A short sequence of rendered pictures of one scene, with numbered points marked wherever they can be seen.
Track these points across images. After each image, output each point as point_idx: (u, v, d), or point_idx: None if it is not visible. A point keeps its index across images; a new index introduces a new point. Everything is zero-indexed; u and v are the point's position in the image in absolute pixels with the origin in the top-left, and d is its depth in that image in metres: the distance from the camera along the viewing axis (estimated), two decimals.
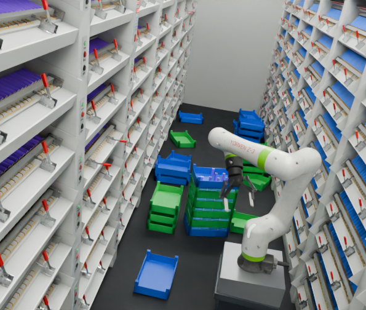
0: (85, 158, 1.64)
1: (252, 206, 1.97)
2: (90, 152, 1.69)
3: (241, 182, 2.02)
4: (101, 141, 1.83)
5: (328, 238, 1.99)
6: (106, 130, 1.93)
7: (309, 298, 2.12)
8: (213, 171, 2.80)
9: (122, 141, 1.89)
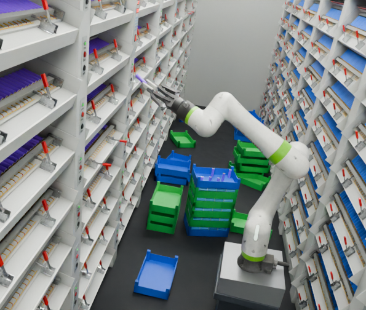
0: (85, 158, 1.64)
1: (142, 84, 1.89)
2: (90, 152, 1.69)
3: (164, 98, 1.83)
4: (101, 141, 1.83)
5: (328, 238, 1.99)
6: (106, 130, 1.93)
7: (309, 298, 2.12)
8: (213, 171, 2.80)
9: (122, 141, 1.89)
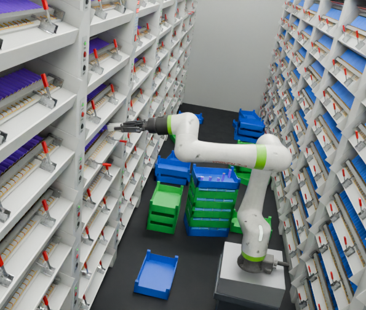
0: (85, 158, 1.64)
1: (107, 128, 1.87)
2: (90, 152, 1.69)
3: (136, 123, 1.83)
4: (101, 141, 1.83)
5: (328, 238, 1.99)
6: (106, 130, 1.93)
7: (309, 298, 2.12)
8: (106, 125, 1.88)
9: (122, 141, 1.89)
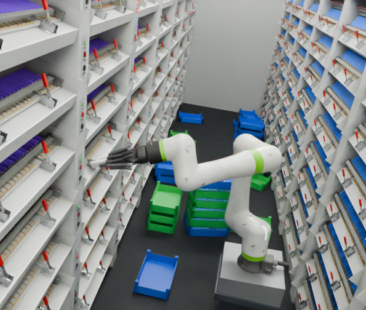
0: None
1: (91, 164, 1.63)
2: (87, 151, 1.69)
3: None
4: (98, 140, 1.83)
5: (328, 238, 1.99)
6: (103, 128, 1.93)
7: (309, 298, 2.12)
8: None
9: (109, 130, 1.87)
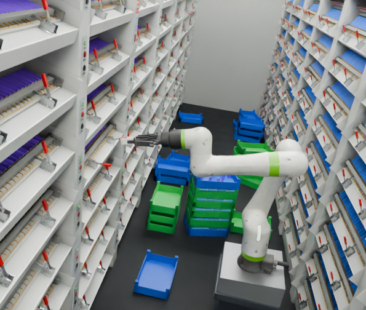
0: (85, 158, 1.64)
1: None
2: (90, 152, 1.69)
3: None
4: (101, 141, 1.83)
5: (328, 238, 1.99)
6: (106, 130, 1.93)
7: (309, 298, 2.12)
8: None
9: None
